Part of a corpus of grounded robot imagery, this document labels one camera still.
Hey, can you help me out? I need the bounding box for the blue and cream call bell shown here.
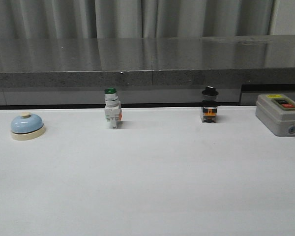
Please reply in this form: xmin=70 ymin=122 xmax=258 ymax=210
xmin=10 ymin=112 xmax=46 ymax=141

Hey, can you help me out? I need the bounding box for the grey curtain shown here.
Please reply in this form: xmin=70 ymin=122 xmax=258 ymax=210
xmin=0 ymin=0 xmax=295 ymax=39

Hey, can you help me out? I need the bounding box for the green pushbutton switch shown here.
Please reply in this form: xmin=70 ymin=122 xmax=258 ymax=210
xmin=104 ymin=88 xmax=122 ymax=129

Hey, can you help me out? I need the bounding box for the black selector switch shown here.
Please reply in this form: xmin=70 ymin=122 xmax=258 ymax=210
xmin=201 ymin=86 xmax=219 ymax=123

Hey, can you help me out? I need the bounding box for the grey on-off switch box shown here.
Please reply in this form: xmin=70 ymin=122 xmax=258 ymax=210
xmin=256 ymin=94 xmax=295 ymax=137

